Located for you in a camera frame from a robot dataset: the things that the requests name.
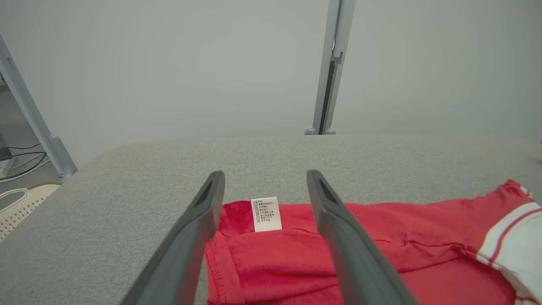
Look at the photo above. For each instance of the grey cylindrical post foot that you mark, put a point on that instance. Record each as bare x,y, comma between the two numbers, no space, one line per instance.
310,131
330,131

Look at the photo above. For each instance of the cream perforated laundry basket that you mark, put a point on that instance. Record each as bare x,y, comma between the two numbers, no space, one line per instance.
21,203

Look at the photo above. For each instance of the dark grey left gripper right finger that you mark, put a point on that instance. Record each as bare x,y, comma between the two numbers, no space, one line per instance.
351,254

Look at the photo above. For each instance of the red and white shirt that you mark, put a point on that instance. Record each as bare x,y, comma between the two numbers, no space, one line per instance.
381,254

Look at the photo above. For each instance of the slanted grey partition post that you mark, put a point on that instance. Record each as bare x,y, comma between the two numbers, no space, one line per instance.
29,110

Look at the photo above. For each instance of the grey metal partition post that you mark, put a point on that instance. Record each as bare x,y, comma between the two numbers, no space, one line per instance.
334,63

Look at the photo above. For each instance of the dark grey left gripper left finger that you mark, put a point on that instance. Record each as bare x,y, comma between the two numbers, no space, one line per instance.
186,245

